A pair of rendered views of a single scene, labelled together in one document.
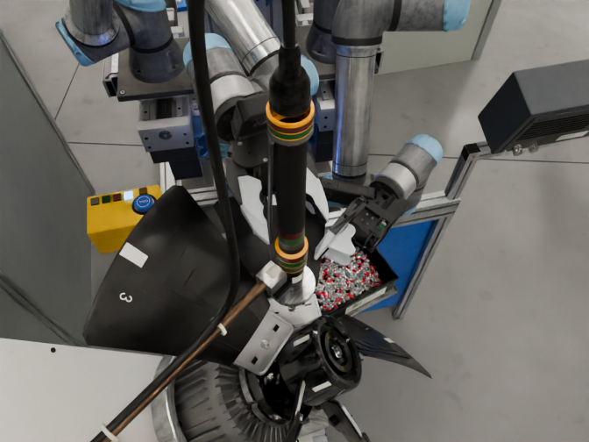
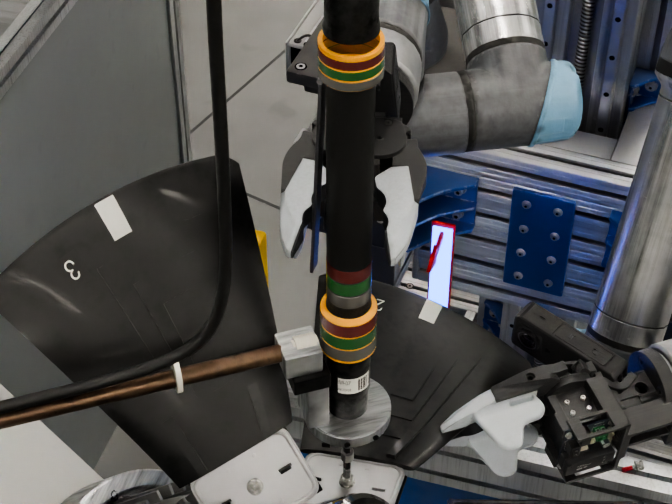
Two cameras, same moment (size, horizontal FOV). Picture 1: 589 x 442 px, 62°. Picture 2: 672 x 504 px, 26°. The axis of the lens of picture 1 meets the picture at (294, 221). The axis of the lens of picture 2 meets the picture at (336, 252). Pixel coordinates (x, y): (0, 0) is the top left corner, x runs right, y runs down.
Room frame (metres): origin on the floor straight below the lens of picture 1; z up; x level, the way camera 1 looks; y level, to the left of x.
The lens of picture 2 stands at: (-0.35, -0.37, 2.18)
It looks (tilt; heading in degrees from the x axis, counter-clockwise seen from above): 43 degrees down; 30
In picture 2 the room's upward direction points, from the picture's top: straight up
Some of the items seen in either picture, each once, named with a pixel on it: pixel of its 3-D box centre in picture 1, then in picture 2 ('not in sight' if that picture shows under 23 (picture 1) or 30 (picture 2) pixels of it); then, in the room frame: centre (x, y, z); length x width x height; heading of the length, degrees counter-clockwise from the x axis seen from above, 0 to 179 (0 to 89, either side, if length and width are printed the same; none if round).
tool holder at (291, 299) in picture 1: (287, 275); (336, 376); (0.31, 0.01, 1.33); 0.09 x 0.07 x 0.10; 138
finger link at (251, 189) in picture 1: (254, 218); (299, 227); (0.32, 0.05, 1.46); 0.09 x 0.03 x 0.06; 7
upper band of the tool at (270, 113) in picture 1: (290, 119); (351, 57); (0.32, 0.00, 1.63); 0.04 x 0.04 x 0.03
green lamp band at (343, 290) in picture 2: (291, 231); (348, 275); (0.32, 0.00, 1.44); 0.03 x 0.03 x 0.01
